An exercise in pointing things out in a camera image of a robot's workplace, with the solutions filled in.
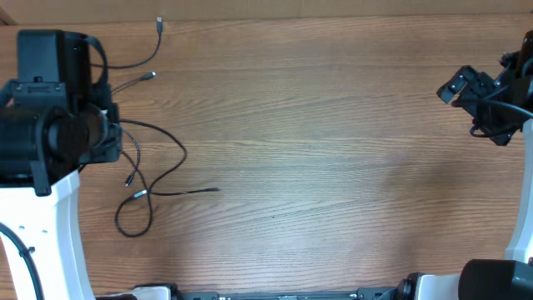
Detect black thin cable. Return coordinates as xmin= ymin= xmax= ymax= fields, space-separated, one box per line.
xmin=118 ymin=124 xmax=142 ymax=188

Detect black short cable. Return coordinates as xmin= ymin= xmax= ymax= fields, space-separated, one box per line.
xmin=114 ymin=118 xmax=222 ymax=238

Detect black USB-A cable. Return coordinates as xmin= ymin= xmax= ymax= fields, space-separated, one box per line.
xmin=89 ymin=16 xmax=164 ymax=95

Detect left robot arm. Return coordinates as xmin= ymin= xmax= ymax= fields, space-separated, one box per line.
xmin=1 ymin=30 xmax=122 ymax=299

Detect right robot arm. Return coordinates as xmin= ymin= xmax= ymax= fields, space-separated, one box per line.
xmin=373 ymin=32 xmax=532 ymax=300

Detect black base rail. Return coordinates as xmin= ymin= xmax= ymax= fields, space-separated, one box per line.
xmin=177 ymin=287 xmax=396 ymax=300

